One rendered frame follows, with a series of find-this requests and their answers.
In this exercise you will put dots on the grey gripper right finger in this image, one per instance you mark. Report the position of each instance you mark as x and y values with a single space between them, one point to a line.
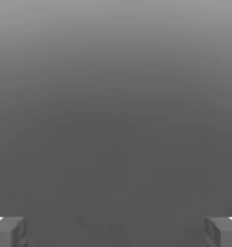
224 232

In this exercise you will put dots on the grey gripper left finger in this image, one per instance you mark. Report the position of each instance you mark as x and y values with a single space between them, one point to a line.
7 232

